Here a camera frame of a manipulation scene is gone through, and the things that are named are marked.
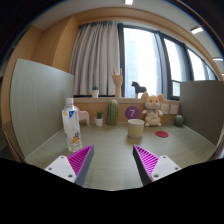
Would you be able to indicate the flat round red coaster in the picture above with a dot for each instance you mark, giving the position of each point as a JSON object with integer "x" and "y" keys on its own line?
{"x": 162, "y": 134}

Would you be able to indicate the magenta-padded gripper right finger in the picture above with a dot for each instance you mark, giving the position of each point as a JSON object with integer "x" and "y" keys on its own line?
{"x": 163, "y": 165}

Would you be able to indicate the ceiling lights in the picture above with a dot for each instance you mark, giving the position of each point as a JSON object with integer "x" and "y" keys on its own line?
{"x": 196, "y": 30}

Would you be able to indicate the round green cactus ornament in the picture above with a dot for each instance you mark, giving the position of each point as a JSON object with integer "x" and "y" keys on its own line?
{"x": 179, "y": 120}

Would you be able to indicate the small plant in white pot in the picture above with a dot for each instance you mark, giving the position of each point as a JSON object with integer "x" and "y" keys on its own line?
{"x": 95, "y": 93}
{"x": 99, "y": 122}

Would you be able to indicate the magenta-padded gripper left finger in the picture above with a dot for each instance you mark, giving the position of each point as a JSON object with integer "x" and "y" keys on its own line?
{"x": 61, "y": 165}

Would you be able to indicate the tall green cactus ornament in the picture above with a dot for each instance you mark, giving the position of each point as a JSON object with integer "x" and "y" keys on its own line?
{"x": 112, "y": 113}

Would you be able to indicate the wooden hand sculpture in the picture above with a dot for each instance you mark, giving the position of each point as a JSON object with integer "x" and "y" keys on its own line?
{"x": 117, "y": 81}

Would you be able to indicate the black horse figurine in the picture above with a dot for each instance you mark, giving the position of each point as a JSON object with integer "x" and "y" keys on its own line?
{"x": 139, "y": 89}

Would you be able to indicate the round purple number sign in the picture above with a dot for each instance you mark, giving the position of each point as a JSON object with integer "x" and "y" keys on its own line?
{"x": 132, "y": 112}

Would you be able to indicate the white wall socket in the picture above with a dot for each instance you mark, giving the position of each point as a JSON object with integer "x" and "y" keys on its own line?
{"x": 174, "y": 109}
{"x": 165, "y": 109}

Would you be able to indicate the grey-green desk divider panel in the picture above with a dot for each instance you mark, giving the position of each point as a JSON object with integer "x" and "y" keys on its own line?
{"x": 40, "y": 103}
{"x": 203, "y": 106}

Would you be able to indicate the dark-framed window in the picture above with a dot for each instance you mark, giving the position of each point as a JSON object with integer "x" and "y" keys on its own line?
{"x": 140, "y": 60}

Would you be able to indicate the beige plush mouse toy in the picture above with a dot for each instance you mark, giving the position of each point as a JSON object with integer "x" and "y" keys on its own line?
{"x": 153, "y": 111}

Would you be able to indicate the grey-white curtain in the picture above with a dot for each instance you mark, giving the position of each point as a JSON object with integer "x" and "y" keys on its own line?
{"x": 95, "y": 58}

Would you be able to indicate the clear plastic water bottle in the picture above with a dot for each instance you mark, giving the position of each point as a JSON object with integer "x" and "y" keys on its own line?
{"x": 72, "y": 128}

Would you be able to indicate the pale yellow cup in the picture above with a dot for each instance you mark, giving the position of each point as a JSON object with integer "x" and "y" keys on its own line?
{"x": 135, "y": 129}

